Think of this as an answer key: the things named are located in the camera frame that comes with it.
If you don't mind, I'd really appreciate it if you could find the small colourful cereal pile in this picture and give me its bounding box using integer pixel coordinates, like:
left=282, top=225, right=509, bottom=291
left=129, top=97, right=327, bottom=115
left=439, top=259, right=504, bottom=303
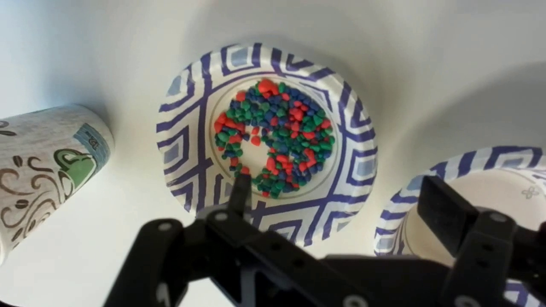
left=212, top=76, right=338, bottom=199

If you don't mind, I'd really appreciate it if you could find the coffee print paper cup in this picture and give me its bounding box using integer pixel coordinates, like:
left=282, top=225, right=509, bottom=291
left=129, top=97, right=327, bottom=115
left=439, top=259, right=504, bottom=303
left=0, top=102, right=117, bottom=267

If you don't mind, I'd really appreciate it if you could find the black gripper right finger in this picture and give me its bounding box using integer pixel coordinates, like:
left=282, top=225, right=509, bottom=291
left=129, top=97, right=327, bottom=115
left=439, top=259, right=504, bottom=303
left=417, top=175, right=546, bottom=307

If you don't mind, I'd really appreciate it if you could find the blue patterned paper bowl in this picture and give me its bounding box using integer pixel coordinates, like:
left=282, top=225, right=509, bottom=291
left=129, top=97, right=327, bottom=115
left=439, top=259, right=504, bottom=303
left=154, top=40, right=381, bottom=248
left=373, top=143, right=546, bottom=307

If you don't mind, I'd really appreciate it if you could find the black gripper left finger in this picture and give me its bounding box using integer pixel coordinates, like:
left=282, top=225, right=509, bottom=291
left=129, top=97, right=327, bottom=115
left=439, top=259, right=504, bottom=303
left=105, top=172, right=366, bottom=307

